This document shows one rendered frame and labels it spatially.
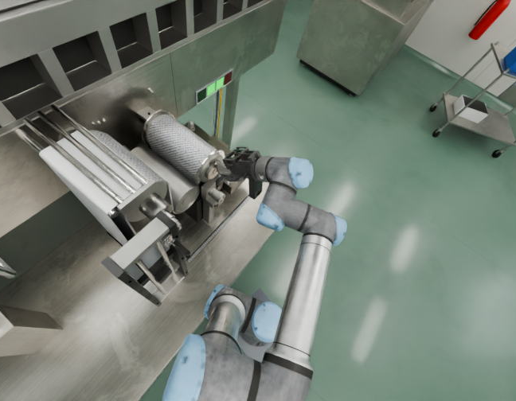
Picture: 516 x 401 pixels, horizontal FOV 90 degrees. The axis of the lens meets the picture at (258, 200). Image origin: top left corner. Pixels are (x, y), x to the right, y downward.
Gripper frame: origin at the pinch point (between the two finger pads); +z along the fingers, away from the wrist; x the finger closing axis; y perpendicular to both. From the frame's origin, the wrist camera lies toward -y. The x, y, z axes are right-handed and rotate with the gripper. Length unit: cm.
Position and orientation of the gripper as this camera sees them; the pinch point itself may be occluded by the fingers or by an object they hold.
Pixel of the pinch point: (222, 169)
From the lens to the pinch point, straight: 90.9
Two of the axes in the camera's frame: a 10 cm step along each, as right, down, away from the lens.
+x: -5.9, 6.5, -4.7
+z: -7.2, -1.6, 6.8
